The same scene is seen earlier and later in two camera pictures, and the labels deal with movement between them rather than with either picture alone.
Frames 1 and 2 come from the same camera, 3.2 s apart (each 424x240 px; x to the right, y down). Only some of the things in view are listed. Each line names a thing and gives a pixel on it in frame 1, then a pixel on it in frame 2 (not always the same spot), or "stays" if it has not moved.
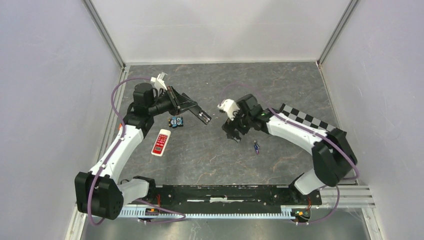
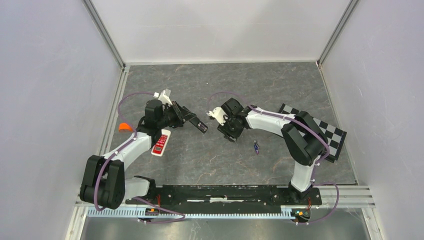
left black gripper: (180, 102) to (181, 114)
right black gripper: (230, 126) stays
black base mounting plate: (227, 198) stays
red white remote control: (161, 142) stays
